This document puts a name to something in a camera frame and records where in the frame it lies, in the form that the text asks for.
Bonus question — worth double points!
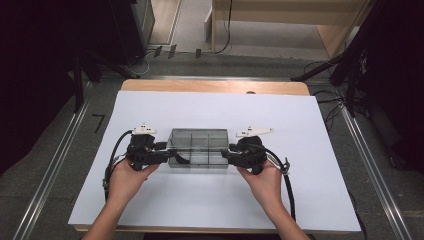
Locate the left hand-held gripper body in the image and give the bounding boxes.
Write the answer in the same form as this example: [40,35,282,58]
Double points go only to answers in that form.
[125,123,168,172]

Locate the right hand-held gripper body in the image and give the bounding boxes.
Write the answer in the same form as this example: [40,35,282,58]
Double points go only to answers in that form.
[231,126,275,175]

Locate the clear plastic compartment box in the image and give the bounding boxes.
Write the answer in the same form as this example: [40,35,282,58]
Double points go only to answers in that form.
[166,128,231,170]

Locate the person's left hand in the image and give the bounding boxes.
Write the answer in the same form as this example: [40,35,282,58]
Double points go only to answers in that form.
[108,159,160,208]

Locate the person's right hand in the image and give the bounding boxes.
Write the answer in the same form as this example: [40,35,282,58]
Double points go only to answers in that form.
[237,160,285,214]

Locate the light wooden table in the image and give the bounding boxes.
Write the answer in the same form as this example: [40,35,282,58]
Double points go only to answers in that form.
[73,79,363,234]

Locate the black stand legs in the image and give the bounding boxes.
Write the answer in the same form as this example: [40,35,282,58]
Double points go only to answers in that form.
[290,19,378,116]
[70,49,136,114]

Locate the black cabinet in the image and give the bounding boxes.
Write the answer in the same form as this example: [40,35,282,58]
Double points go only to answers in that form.
[109,0,156,66]

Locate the black curtain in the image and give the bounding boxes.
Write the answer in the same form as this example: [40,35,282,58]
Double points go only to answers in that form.
[0,0,116,176]
[361,0,424,174]

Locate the light wooden bench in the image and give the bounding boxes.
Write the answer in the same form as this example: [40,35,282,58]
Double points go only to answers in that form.
[204,0,372,59]

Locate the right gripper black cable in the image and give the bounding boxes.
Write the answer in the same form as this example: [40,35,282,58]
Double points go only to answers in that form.
[264,146,297,223]

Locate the white floor cable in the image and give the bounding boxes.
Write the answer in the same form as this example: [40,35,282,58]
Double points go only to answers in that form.
[128,49,157,76]

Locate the bundle of black floor cables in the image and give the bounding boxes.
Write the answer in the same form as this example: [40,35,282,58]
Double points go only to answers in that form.
[303,59,368,132]

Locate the metal floor rail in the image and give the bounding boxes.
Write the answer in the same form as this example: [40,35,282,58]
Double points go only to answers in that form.
[334,99,413,240]
[13,81,94,240]

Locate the thin black hanging cable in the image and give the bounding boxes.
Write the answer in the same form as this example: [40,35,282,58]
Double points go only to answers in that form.
[213,0,234,55]

